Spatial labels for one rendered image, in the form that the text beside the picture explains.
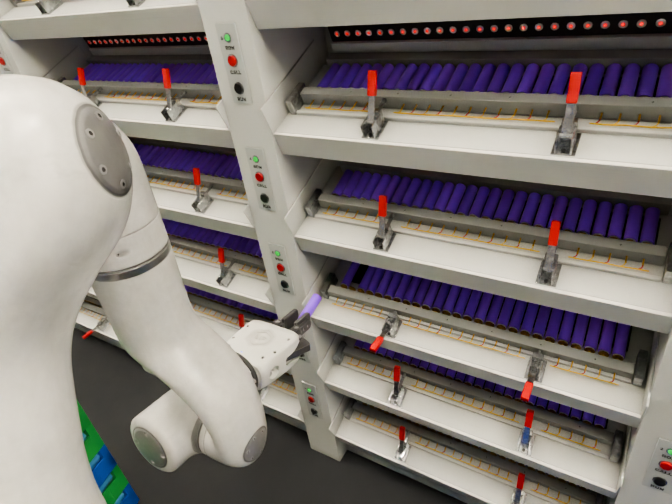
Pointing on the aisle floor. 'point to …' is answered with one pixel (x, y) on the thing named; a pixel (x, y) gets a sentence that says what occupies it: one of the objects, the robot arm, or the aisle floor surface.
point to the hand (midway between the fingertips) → (296, 323)
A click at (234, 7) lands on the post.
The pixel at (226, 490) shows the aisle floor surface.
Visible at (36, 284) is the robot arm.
